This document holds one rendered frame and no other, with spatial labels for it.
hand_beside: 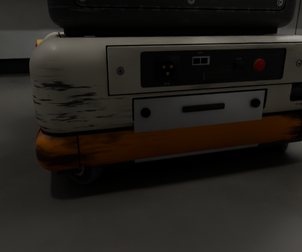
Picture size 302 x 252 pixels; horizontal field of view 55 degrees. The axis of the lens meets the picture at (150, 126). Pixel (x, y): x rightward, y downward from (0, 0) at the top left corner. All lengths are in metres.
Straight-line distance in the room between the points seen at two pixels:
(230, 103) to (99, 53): 0.28
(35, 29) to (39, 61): 1.59
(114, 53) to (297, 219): 0.41
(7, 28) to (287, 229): 1.92
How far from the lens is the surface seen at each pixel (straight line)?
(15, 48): 2.11
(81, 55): 0.50
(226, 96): 0.60
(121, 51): 0.50
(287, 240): 0.50
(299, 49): 0.67
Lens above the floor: 0.30
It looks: 19 degrees down
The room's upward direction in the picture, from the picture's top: straight up
